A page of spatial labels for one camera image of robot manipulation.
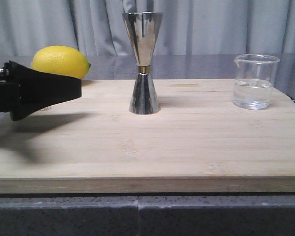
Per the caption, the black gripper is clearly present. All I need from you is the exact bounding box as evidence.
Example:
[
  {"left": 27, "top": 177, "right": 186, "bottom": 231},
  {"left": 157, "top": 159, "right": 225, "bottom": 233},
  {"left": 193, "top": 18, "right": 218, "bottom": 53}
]
[{"left": 0, "top": 61, "right": 82, "bottom": 121}]

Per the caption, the steel double jigger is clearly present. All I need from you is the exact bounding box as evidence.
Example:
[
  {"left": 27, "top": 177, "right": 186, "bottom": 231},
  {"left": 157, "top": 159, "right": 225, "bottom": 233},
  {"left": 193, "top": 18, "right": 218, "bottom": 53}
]
[{"left": 122, "top": 12, "right": 163, "bottom": 115}]

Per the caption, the clear glass beaker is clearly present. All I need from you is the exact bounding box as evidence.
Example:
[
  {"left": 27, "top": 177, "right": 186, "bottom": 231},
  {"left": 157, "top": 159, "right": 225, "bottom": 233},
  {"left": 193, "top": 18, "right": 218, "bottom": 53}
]
[{"left": 233, "top": 54, "right": 280, "bottom": 110}]

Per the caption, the yellow lemon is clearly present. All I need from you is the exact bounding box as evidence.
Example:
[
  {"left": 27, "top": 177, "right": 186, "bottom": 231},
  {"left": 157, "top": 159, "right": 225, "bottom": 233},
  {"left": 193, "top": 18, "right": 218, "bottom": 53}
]
[{"left": 31, "top": 45, "right": 91, "bottom": 79}]

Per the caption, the grey curtain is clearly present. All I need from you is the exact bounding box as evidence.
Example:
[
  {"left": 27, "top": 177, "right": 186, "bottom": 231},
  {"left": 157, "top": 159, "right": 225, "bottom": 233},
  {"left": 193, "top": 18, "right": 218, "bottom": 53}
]
[{"left": 0, "top": 0, "right": 295, "bottom": 56}]

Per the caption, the bamboo cutting board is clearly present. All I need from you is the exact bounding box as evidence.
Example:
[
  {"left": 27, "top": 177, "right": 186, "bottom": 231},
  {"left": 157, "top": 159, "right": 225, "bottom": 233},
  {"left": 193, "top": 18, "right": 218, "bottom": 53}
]
[{"left": 0, "top": 79, "right": 295, "bottom": 194}]

